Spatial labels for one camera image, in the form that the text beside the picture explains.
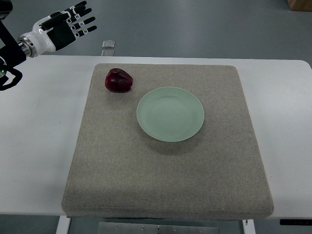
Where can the white table leg left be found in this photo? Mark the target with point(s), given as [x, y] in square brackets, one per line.
[63, 225]

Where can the grey fabric cushion mat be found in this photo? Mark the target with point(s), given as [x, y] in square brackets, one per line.
[119, 171]

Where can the pale green plate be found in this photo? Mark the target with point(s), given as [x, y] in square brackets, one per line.
[170, 114]

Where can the grey metal base plate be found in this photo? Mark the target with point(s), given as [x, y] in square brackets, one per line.
[132, 228]

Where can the square metal floor plate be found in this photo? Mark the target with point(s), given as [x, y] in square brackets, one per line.
[108, 44]

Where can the white table leg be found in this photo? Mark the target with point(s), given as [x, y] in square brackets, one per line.
[248, 226]
[63, 225]

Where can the cardboard box corner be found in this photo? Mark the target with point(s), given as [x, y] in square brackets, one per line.
[300, 5]

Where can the black control panel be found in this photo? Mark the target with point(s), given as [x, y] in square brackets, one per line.
[296, 222]

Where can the black white robot left hand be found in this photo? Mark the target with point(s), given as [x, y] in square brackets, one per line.
[62, 28]

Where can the dark red apple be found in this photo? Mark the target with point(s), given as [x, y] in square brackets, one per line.
[118, 81]

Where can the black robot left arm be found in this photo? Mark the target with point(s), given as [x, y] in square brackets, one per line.
[12, 54]

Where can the white table leg right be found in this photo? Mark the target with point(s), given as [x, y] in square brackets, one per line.
[248, 226]

